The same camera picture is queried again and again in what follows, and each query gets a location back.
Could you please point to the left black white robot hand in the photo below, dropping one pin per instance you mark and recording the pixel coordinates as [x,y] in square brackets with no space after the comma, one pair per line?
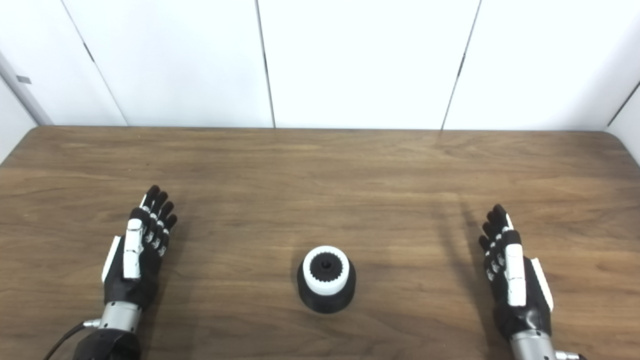
[130,290]

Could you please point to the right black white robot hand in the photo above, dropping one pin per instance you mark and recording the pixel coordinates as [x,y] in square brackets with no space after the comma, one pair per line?
[520,315]

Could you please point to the round black plastic part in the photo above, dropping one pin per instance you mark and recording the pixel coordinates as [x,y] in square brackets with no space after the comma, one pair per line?
[327,302]

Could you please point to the grey wall corner post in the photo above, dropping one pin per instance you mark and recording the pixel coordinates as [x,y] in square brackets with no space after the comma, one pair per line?
[22,90]

